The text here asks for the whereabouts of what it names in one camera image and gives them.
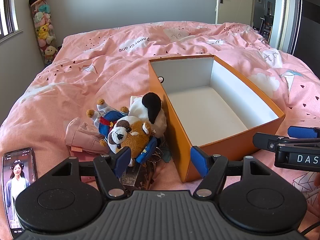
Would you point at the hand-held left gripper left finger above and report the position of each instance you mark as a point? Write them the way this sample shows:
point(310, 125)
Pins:
point(122, 161)

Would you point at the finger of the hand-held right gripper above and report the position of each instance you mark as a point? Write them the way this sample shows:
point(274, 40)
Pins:
point(302, 132)
point(271, 143)

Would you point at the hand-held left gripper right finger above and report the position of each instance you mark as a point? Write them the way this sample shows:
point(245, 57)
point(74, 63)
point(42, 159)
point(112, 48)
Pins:
point(200, 161)

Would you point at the dark speckled card box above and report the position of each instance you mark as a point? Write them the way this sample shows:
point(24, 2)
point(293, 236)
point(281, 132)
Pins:
point(131, 176)

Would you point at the red panda plush toy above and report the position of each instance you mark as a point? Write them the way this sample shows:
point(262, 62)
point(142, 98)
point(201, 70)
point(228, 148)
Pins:
point(132, 132)

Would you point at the pink pouch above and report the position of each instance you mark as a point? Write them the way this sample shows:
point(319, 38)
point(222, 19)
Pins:
point(85, 137)

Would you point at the orange cardboard box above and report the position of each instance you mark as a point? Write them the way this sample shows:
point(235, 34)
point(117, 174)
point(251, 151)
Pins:
point(212, 100)

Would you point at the white and black plush toy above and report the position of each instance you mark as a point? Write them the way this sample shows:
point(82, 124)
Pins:
point(151, 105)

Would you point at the smartphone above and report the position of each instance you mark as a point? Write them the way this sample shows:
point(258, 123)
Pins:
point(17, 180)

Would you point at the pink printed duvet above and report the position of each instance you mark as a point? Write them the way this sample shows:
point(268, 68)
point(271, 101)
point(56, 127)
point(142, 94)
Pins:
point(75, 85)

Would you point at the dark wardrobe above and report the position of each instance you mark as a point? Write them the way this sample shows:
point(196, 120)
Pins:
point(310, 17)

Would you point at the white door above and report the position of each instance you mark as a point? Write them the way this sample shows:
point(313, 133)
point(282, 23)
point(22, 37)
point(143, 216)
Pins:
point(237, 2)

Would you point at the clear tube of plush toys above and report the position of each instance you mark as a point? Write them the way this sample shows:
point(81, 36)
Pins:
point(42, 30)

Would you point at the window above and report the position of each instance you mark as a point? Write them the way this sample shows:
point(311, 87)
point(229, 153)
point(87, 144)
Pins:
point(7, 17)

